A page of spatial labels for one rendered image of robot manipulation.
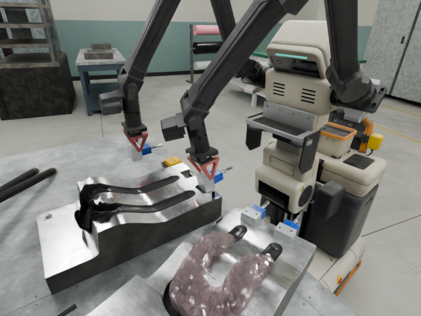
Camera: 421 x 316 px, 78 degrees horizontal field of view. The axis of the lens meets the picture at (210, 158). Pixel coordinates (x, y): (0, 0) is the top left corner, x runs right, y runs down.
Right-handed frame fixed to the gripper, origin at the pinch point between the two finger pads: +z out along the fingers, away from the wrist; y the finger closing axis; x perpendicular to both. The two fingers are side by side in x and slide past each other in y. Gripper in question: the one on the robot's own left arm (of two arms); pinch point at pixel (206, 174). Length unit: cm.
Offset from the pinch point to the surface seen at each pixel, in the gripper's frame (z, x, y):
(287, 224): 12.0, 9.3, 24.6
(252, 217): 8.6, 2.2, 18.1
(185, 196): 4.2, -9.0, -0.7
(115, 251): 4.6, -33.9, 6.4
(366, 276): 111, 86, 12
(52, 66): -37, -7, -395
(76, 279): 6.5, -44.4, 6.0
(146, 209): 1.8, -21.7, -0.8
